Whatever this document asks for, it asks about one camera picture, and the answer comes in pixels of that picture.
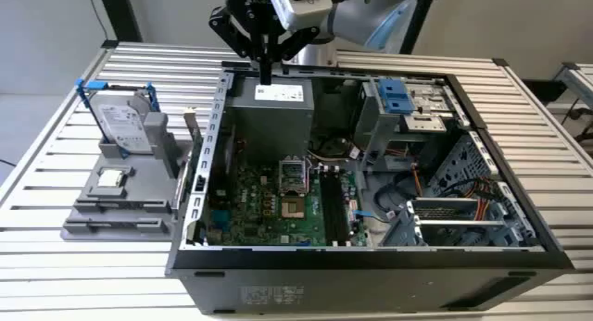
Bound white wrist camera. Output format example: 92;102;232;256
270;0;336;32

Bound grey wire bundle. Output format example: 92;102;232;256
306;147;358;162

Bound red orange yellow wire bundle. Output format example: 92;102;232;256
466;176;495;228

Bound black cable with blue tab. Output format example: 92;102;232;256
355;209;400;222

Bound grey parts rack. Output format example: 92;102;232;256
59;111;196;245

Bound black RAM slot white clips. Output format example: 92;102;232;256
320;165;336;247
331;165;348;247

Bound grey power supply unit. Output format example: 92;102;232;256
226;76;318;164

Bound metal socket cover frame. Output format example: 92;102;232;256
278;156;308;194

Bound blue plastic drive rail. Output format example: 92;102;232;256
387;97;412;115
378;78;410;99

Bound green motherboard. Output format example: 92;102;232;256
206;156;374;247

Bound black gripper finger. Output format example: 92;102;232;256
266;26;323;85
208;7;268;85

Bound hard disk in blue carrier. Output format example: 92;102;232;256
76;78;163;159

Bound silver CPU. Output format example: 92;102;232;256
95;167;127;189

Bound black cooling fan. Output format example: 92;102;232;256
308;131;356;161

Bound black frame post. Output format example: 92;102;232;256
398;0;444;55
98;0;143;44

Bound black looped cable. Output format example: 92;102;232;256
372;181;412;224

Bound metal slat side table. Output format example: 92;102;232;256
551;61;593;108

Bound metal disk bay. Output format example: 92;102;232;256
355;78;460;171
379;195;541;248

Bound CPU socket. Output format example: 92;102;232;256
279;192;308;220

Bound orange power wire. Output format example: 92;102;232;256
411;163;424;199

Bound black open PC case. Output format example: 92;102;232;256
166;59;576;315

